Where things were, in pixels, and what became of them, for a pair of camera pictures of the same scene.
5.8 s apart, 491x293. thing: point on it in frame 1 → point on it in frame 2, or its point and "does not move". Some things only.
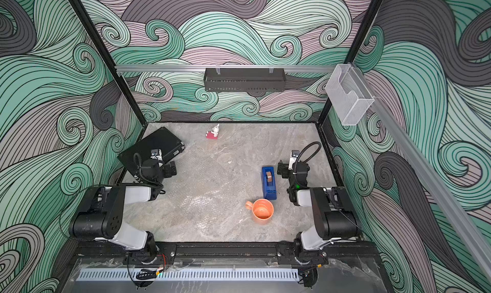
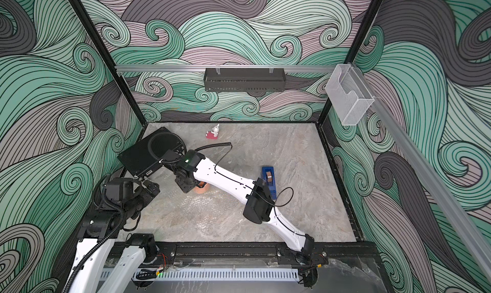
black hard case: [169, 144] does not move
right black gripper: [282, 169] → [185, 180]
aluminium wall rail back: [224, 68] does not move
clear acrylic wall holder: [349, 94] does not move
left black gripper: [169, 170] → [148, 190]
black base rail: [252, 254] does not move
